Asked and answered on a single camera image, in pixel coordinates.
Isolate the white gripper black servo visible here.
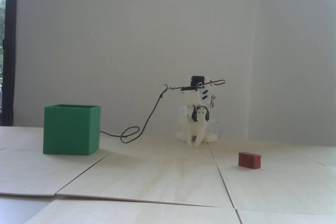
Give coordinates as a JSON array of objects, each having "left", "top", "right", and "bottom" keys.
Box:
[{"left": 186, "top": 103, "right": 211, "bottom": 147}]

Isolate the red rectangular block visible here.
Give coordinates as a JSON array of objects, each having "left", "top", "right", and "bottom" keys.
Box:
[{"left": 238, "top": 152, "right": 262, "bottom": 169}]

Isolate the green open box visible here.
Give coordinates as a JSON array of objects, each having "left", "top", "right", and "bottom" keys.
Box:
[{"left": 43, "top": 104, "right": 101, "bottom": 155}]

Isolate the light plywood sheet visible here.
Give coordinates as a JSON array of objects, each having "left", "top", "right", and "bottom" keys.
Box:
[
  {"left": 56, "top": 135, "right": 234, "bottom": 208},
  {"left": 25, "top": 199, "right": 243, "bottom": 224},
  {"left": 236, "top": 208, "right": 336, "bottom": 224},
  {"left": 0, "top": 126, "right": 109, "bottom": 196},
  {"left": 209, "top": 141, "right": 336, "bottom": 214}
]

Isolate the white backdrop board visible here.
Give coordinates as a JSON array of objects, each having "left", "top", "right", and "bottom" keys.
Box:
[{"left": 13, "top": 0, "right": 336, "bottom": 147}]

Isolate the dark camera cable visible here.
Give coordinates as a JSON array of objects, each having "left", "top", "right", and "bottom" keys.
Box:
[{"left": 100, "top": 84, "right": 184, "bottom": 144}]

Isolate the red white black servo wire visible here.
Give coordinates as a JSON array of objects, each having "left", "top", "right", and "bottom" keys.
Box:
[{"left": 196, "top": 79, "right": 226, "bottom": 109}]

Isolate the black window frame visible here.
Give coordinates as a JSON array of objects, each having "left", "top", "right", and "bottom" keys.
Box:
[{"left": 3, "top": 0, "right": 18, "bottom": 127}]

